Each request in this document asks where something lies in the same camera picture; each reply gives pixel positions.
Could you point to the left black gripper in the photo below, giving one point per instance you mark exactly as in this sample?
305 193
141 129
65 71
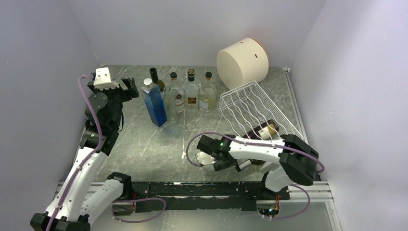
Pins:
128 94

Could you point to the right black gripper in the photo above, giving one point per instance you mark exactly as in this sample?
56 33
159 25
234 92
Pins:
219 165

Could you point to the blue plastic tray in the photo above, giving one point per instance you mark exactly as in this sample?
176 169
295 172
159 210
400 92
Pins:
154 102

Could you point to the green wine bottle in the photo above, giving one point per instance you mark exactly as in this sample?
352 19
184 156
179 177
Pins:
156 79

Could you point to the dark bottle black cap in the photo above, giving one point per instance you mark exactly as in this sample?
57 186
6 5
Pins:
191 87

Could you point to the clear flask bottle black cap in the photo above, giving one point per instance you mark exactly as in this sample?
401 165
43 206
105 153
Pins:
207 94

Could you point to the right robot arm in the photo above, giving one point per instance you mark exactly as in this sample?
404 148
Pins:
297 161

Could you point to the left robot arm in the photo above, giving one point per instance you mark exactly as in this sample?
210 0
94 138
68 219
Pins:
71 210

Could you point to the cream cylindrical container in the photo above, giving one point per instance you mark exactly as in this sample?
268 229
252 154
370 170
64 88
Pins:
242 62

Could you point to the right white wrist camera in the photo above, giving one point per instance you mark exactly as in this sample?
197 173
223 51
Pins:
204 159

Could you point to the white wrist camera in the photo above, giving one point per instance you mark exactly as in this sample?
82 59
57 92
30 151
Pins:
103 79
204 159

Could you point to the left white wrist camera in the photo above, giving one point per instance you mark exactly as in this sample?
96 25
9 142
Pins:
103 79

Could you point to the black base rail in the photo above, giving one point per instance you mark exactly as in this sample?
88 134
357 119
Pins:
242 195

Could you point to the white wire wine rack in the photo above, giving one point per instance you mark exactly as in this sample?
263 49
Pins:
248 106

